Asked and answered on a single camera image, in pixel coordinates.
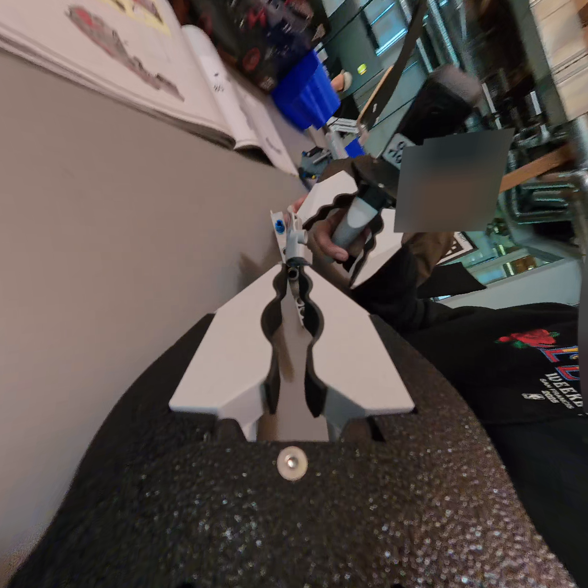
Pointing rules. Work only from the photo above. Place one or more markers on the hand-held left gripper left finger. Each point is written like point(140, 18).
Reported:
point(220, 363)

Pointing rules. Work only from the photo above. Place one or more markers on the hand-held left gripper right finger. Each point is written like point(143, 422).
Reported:
point(363, 363)

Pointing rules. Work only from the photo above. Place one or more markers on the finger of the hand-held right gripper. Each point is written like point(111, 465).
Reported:
point(383, 252)
point(328, 193)

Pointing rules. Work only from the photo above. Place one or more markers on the long grey brick assembly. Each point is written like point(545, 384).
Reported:
point(294, 243)

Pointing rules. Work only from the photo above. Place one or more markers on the person's right forearm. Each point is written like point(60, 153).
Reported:
point(390, 298)

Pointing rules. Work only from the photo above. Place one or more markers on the person's right hand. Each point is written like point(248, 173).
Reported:
point(326, 239)

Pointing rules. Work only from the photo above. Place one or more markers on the blue red brick vehicle model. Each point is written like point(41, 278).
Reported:
point(314, 163)

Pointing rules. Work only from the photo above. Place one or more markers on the black lamp shade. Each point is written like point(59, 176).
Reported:
point(409, 46)

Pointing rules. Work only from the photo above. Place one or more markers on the framed marker sign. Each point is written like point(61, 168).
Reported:
point(461, 246)

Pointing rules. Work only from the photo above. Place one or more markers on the small blue bin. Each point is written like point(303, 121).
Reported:
point(307, 96)

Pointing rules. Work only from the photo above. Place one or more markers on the wooden beam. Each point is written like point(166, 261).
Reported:
point(537, 167)

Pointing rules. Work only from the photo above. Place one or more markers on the person's black sweater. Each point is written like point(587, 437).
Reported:
point(505, 390)

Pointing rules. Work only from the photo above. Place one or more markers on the black toy brick box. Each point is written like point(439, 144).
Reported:
point(257, 36)

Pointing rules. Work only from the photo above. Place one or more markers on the brick instruction booklet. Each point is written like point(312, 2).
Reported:
point(115, 46)

